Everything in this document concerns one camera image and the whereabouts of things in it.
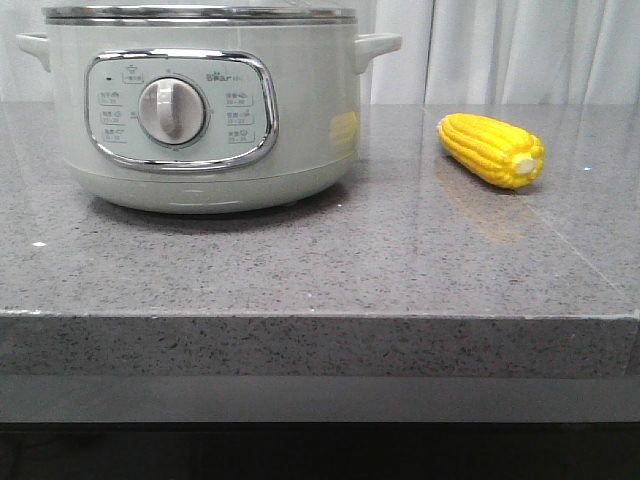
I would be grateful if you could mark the yellow corn cob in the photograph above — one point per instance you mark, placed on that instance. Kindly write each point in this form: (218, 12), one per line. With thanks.
(500, 153)

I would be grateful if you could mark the glass pot lid steel rim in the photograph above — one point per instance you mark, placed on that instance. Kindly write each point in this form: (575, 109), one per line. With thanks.
(171, 14)

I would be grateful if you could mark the pale green electric cooking pot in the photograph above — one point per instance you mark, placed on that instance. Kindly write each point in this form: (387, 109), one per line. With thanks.
(207, 118)

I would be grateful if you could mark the white curtain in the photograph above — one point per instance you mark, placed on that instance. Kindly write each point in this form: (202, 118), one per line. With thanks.
(503, 52)

